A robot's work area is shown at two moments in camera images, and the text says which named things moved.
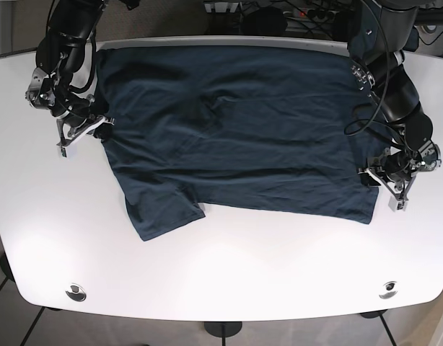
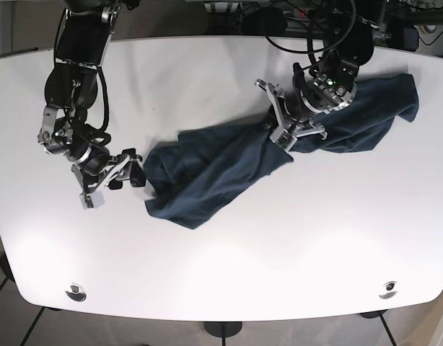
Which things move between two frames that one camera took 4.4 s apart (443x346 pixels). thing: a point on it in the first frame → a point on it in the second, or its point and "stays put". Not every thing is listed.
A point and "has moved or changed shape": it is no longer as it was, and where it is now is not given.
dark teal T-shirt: (278, 130) has moved or changed shape
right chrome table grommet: (389, 290) stays put
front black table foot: (223, 329) stays put
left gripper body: (73, 128) → (96, 174)
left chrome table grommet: (76, 292) stays put
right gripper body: (395, 174) → (288, 128)
